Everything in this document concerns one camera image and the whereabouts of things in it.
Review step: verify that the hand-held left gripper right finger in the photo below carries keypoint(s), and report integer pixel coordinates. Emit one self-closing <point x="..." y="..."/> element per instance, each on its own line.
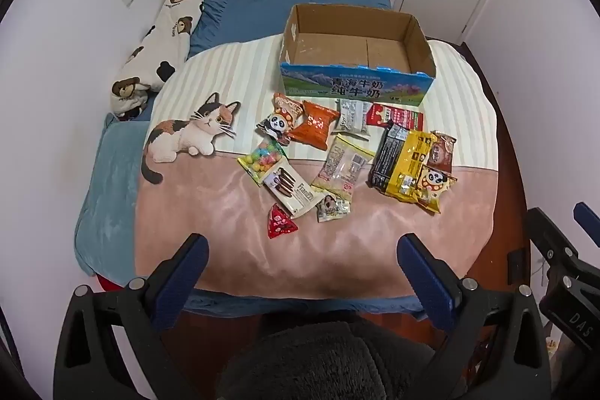
<point x="422" y="273"/>

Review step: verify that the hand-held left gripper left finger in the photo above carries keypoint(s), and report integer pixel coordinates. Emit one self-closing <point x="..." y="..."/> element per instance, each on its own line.
<point x="185" y="273"/>

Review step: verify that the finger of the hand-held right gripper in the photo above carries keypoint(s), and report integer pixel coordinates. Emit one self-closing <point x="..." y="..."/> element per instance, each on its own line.
<point x="588" y="217"/>
<point x="548" y="240"/>

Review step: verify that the yellow panda snack packet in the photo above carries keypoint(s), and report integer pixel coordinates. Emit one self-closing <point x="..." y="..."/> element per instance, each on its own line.
<point x="436" y="187"/>

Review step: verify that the red triangular snack packet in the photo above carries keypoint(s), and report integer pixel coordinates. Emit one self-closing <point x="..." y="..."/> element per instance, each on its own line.
<point x="280" y="224"/>

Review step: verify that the small silver snack packet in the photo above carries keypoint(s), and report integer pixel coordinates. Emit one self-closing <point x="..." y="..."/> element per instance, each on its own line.
<point x="332" y="208"/>

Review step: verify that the black and yellow snack packet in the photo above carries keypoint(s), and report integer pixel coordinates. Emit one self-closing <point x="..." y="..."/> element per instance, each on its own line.
<point x="403" y="158"/>

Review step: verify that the brown snack packet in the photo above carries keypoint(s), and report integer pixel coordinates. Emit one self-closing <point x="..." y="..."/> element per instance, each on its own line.
<point x="443" y="154"/>

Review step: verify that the clear beige snack packet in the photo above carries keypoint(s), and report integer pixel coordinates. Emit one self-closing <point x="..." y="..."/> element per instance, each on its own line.
<point x="340" y="165"/>

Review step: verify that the colourful candy ball bag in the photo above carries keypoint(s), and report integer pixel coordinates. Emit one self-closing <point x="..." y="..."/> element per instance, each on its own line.
<point x="262" y="161"/>

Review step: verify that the white chocolate stick box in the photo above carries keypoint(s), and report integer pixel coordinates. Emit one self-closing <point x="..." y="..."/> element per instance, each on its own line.
<point x="293" y="189"/>

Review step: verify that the white grey snack packet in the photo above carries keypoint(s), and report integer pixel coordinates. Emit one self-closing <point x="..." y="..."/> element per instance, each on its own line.
<point x="351" y="119"/>

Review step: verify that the plain orange snack packet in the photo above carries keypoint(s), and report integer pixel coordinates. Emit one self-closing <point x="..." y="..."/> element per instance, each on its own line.
<point x="315" y="126"/>

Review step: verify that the orange panda snack packet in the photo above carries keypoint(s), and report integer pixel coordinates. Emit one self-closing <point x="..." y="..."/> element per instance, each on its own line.
<point x="283" y="114"/>

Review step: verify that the cardboard box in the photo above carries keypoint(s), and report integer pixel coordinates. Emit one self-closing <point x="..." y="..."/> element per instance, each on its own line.
<point x="351" y="48"/>

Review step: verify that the cat print blanket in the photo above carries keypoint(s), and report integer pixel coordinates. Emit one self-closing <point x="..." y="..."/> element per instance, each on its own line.
<point x="225" y="231"/>

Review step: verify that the red cloth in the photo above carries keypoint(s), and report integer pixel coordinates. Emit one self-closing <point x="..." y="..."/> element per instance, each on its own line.
<point x="108" y="284"/>

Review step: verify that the light blue blanket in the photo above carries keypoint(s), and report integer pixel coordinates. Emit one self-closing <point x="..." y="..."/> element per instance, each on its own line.
<point x="110" y="194"/>

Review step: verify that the bear print pillow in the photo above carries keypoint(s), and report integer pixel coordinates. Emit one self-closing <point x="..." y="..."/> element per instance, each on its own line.
<point x="164" y="39"/>

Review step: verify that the blue bed sheet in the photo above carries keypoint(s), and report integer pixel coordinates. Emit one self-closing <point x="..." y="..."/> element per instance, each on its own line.
<point x="243" y="13"/>

